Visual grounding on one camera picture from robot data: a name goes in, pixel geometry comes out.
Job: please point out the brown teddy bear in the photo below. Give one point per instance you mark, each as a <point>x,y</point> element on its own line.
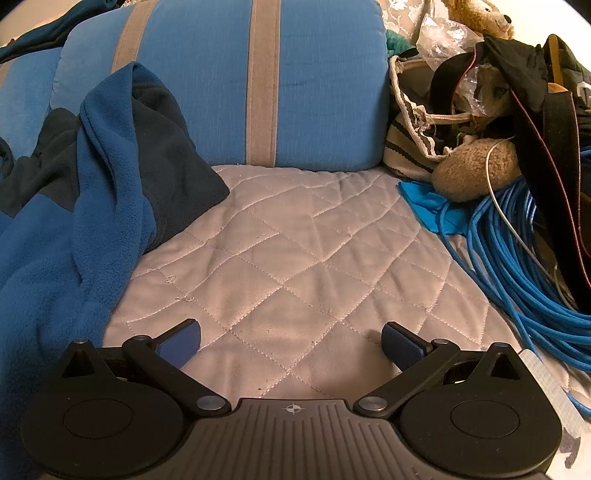
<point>480,16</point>

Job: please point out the bright blue cloth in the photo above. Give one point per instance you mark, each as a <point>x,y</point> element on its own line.
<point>425,203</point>

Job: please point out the grey quilted bedspread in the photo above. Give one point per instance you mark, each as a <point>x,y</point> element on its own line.
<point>300,277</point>

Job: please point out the clear plastic wrap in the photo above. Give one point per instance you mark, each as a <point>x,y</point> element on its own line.
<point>443,39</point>

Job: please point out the black garment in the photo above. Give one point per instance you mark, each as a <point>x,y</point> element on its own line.
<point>517,60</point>

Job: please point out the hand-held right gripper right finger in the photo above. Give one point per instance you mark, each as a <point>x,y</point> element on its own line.
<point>404,346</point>

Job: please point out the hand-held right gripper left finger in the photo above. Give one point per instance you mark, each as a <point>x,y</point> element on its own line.
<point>182,344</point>

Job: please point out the blue fleece jacket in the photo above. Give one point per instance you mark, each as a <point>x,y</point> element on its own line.
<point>92,221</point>

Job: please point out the tan plush toy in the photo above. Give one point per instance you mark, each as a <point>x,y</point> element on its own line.
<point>466,170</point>

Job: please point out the large blue striped pillow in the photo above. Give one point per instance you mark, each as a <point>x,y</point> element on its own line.
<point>207,69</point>

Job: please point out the small blue striped pillow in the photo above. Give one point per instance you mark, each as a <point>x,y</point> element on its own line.
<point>23,87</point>

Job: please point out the teal cloth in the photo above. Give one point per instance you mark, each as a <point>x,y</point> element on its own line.
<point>396,40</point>

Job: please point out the striped canvas tote bag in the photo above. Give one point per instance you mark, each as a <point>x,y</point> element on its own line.
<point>406,143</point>

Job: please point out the dark blue cloth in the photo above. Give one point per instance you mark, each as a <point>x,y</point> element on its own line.
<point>46,32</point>

